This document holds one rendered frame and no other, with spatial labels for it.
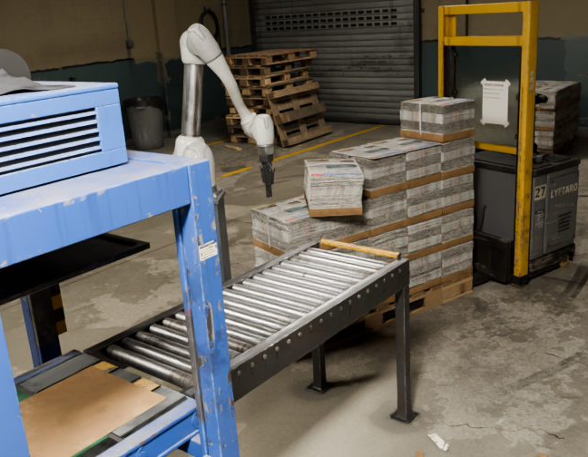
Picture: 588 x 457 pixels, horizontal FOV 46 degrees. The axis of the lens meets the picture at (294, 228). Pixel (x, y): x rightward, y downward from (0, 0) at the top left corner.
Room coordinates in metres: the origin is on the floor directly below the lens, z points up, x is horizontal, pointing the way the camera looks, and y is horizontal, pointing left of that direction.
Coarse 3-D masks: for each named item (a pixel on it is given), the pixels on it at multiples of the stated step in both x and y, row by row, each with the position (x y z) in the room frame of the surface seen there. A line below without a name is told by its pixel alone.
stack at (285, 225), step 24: (408, 192) 3.96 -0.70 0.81; (432, 192) 4.07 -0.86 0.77; (264, 216) 3.66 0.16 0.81; (288, 216) 3.57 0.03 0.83; (336, 216) 3.66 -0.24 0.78; (360, 216) 3.76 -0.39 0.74; (384, 216) 3.85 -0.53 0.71; (408, 216) 3.96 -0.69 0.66; (264, 240) 3.67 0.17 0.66; (288, 240) 3.47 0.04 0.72; (312, 240) 3.56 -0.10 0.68; (360, 240) 3.75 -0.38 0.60; (384, 240) 3.84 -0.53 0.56; (408, 240) 3.96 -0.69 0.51; (432, 240) 4.06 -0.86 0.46; (432, 264) 4.06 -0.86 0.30; (432, 288) 4.06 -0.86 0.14; (384, 312) 3.83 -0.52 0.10
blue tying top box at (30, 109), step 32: (0, 96) 1.57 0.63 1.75; (32, 96) 1.54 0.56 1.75; (64, 96) 1.61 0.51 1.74; (96, 96) 1.67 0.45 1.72; (0, 128) 1.49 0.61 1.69; (32, 128) 1.54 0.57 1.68; (64, 128) 1.60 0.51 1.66; (96, 128) 1.67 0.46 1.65; (0, 160) 1.47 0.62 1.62; (32, 160) 1.53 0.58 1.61; (64, 160) 1.59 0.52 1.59; (96, 160) 1.65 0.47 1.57; (0, 192) 1.46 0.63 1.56
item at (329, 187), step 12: (312, 168) 3.65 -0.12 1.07; (324, 168) 3.65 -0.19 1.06; (336, 168) 3.64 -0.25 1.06; (348, 168) 3.63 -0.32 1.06; (312, 180) 3.50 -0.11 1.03; (324, 180) 3.51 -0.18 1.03; (336, 180) 3.51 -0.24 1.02; (348, 180) 3.51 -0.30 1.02; (360, 180) 3.52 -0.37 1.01; (312, 192) 3.51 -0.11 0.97; (324, 192) 3.52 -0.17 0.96; (336, 192) 3.52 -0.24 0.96; (348, 192) 3.52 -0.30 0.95; (360, 192) 3.53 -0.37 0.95; (312, 204) 3.52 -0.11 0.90; (324, 204) 3.52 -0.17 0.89; (336, 204) 3.53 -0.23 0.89; (348, 204) 3.53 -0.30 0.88; (360, 204) 3.53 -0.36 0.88
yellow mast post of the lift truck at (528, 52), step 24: (528, 24) 4.25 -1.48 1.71; (528, 48) 4.25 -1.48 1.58; (528, 72) 4.25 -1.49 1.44; (528, 96) 4.25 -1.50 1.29; (528, 120) 4.26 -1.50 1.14; (528, 144) 4.27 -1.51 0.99; (528, 168) 4.27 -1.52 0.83; (528, 192) 4.28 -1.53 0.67; (528, 216) 4.28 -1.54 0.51; (528, 240) 4.29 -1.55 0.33
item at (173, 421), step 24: (72, 360) 2.12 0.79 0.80; (96, 360) 2.11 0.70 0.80; (24, 384) 1.97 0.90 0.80; (48, 384) 1.96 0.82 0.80; (144, 384) 1.92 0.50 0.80; (168, 408) 1.78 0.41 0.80; (192, 408) 1.78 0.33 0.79; (120, 432) 1.67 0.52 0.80; (144, 432) 1.67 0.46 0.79; (168, 432) 1.71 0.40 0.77; (192, 432) 1.77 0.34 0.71; (72, 456) 1.57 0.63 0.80; (96, 456) 1.57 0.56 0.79; (120, 456) 1.57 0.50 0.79; (144, 456) 1.63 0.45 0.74
